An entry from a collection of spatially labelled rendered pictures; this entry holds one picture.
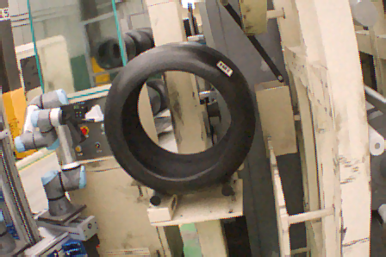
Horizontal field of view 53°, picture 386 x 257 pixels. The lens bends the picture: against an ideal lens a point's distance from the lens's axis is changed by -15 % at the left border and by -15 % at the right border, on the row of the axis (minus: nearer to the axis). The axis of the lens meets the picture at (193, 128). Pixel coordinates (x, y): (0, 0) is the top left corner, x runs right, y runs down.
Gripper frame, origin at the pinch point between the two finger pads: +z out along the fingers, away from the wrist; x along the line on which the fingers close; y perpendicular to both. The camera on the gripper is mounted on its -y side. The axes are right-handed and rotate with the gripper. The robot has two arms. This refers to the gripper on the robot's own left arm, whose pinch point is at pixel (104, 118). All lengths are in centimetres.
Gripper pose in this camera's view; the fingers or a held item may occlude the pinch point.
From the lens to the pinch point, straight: 177.8
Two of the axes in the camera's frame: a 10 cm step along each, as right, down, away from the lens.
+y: -0.8, -9.7, -2.3
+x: 1.1, -2.4, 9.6
